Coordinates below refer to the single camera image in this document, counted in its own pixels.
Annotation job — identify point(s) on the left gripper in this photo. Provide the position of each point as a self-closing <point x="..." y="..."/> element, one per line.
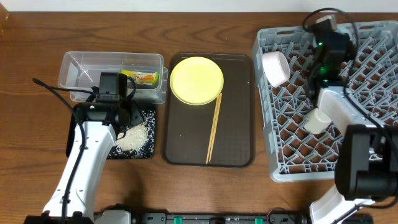
<point x="134" y="113"/>

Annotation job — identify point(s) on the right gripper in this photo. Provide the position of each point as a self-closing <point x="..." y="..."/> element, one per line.
<point x="313" y="86"/>

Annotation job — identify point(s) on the white rice pile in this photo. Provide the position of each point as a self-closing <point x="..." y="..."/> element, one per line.
<point x="137" y="142"/>

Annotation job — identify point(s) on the green snack wrapper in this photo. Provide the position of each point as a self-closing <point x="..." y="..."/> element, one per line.
<point x="142" y="78"/>

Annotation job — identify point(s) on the white green cup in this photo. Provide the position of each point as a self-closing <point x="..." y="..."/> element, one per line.
<point x="317" y="121"/>

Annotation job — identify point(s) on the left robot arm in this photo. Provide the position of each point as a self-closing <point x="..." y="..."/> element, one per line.
<point x="95" y="124"/>

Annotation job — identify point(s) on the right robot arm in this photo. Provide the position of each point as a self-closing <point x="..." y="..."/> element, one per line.
<point x="366" y="169"/>

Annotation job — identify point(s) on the grey dishwasher rack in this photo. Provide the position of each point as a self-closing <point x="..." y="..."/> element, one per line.
<point x="293" y="153"/>

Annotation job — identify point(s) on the dark brown serving tray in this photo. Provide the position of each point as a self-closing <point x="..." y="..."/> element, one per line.
<point x="187" y="128"/>

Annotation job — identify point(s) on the yellow plate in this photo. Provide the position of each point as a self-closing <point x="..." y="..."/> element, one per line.
<point x="196" y="81"/>

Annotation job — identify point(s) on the clear plastic bin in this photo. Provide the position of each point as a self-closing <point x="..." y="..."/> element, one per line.
<point x="82" y="70"/>

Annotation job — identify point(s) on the left wooden chopstick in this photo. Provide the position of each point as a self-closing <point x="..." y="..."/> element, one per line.
<point x="213" y="130"/>

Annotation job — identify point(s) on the wooden chopstick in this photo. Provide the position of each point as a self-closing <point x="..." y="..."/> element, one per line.
<point x="213" y="130"/>
<point x="216" y="127"/>

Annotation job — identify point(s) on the right wooden chopstick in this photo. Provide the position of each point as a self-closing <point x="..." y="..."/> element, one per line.
<point x="216" y="127"/>

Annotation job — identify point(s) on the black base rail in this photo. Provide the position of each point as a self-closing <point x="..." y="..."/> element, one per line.
<point x="217" y="218"/>

